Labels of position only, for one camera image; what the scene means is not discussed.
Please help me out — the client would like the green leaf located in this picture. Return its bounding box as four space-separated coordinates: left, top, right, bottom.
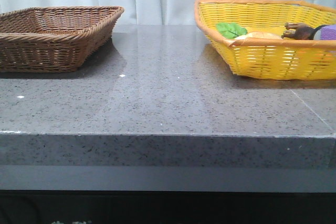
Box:
215 23 248 39

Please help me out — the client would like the beige bread roll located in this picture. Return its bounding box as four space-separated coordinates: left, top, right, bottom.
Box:
235 31 282 40

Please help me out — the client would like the yellow wicker basket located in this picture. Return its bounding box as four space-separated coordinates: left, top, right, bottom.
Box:
194 0 335 80

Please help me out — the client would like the brown wicker basket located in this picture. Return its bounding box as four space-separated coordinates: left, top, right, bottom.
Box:
1 6 124 73

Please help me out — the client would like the brown toy animal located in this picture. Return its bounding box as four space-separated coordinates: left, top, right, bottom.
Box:
281 22 327 40

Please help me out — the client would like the purple sponge block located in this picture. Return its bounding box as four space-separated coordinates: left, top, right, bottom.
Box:
320 25 336 40

